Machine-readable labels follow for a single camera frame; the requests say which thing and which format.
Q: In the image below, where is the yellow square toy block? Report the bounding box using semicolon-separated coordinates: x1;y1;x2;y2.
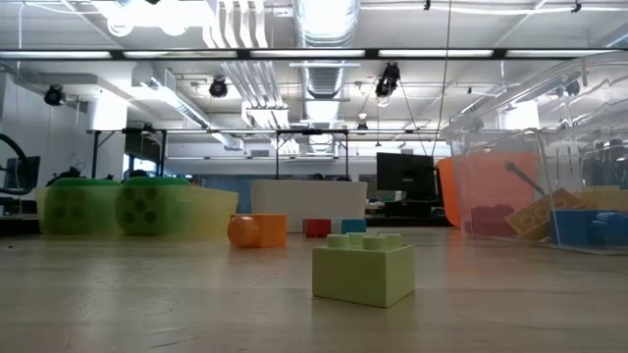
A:
578;188;628;213

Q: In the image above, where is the light green toy block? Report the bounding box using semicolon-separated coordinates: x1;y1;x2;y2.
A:
311;232;416;309

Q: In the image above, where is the teal toy block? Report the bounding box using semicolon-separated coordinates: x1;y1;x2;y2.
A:
340;218;368;235

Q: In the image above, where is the green foam die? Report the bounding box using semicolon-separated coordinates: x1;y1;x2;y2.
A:
115;176;192;237
41;176;123;235

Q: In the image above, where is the small black monitor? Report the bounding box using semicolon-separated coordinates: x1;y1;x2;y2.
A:
4;155;42;190

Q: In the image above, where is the orange stepped toy block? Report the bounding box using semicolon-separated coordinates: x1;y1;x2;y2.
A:
227;213;288;249

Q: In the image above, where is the thin hanging cable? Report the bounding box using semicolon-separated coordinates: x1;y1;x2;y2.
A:
430;0;453;158

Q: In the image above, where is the orange plastic bucket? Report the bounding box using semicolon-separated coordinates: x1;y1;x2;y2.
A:
435;152;541;229

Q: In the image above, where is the clear plastic container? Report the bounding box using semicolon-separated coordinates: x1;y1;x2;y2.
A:
439;51;628;256

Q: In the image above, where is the black overhead camera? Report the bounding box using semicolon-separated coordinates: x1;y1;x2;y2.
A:
374;62;402;107

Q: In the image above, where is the large black monitor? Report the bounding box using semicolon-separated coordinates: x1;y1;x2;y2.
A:
376;151;437;193

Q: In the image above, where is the dark background desk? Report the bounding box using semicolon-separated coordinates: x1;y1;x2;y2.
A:
365;188;445;227

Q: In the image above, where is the black ceiling spotlight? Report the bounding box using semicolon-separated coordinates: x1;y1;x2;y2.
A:
208;76;230;99
42;83;67;108

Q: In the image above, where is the cyan toy block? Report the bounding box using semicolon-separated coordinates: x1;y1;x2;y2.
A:
549;209;598;246

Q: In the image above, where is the small red toy block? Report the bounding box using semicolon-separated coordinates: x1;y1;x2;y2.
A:
302;218;333;238

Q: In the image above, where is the black background table frame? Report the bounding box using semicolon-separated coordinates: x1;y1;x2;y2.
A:
86;126;350;185

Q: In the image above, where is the yellow translucent plastic bin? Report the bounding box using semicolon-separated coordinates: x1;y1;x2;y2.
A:
34;183;240;241

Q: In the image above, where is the silver ventilation duct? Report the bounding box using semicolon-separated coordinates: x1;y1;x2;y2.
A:
293;0;362;99

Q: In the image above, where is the yellow bowl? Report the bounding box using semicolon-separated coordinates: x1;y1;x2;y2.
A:
503;187;588;241

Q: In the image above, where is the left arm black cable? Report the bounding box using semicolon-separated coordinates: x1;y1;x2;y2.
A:
0;132;35;197

